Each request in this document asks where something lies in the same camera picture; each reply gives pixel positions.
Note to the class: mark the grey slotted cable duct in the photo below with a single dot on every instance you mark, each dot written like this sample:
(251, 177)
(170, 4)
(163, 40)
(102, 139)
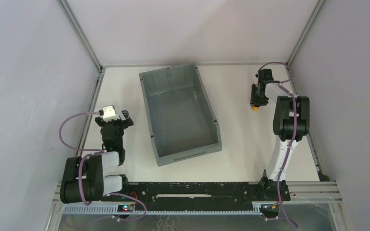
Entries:
(103, 209)

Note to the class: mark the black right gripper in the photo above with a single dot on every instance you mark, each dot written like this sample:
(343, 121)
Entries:
(257, 96)

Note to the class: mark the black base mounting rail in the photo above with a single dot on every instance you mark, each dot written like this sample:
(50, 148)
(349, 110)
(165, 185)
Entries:
(194, 195)

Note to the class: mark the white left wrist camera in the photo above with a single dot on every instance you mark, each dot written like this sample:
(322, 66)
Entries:
(110, 113)

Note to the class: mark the aluminium frame profile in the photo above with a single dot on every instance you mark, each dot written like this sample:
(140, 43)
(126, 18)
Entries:
(339, 213)

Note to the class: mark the grey plastic bin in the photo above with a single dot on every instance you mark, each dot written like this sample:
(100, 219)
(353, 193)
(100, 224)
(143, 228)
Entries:
(181, 120)

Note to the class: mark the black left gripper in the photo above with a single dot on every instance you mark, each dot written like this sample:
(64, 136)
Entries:
(114, 124)

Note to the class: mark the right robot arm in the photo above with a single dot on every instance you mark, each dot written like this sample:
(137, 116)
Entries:
(290, 124)

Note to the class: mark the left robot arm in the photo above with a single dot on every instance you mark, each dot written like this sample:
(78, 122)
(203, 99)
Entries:
(83, 179)

